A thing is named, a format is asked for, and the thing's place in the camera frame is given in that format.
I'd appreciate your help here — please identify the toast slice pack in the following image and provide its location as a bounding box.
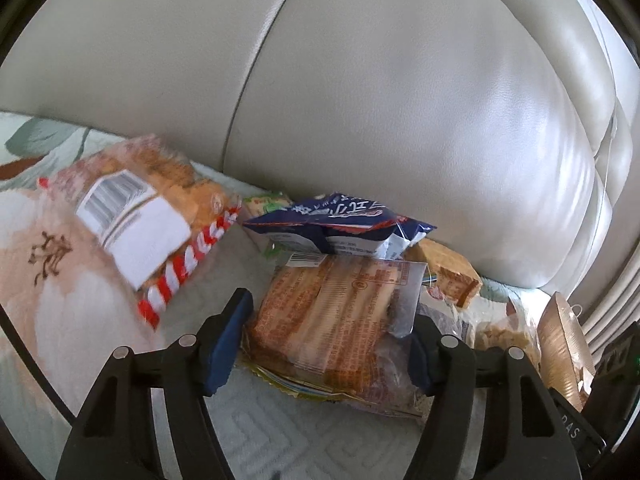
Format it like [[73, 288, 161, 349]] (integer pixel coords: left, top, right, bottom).
[[402, 237, 483, 309]]

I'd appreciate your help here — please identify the round biscuit bag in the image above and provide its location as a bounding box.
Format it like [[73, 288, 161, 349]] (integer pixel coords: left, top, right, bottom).
[[419, 281, 541, 372]]

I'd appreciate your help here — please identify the beige leather headboard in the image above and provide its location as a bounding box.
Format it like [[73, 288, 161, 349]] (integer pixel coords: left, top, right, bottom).
[[1, 0, 634, 292]]

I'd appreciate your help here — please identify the blue white chip bag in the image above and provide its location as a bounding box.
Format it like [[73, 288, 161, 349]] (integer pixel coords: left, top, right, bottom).
[[243, 193, 436, 260]]

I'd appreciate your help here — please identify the red white striped snack bag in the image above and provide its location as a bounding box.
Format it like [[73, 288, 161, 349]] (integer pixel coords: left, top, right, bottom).
[[37, 136, 241, 327]]

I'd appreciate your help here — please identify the white green snack packet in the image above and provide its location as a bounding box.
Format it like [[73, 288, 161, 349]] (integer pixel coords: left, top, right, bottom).
[[238, 193, 293, 255]]

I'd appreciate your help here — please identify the amber ribbed glass bowl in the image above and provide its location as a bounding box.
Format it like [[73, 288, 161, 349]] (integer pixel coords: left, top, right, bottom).
[[537, 292, 596, 412]]

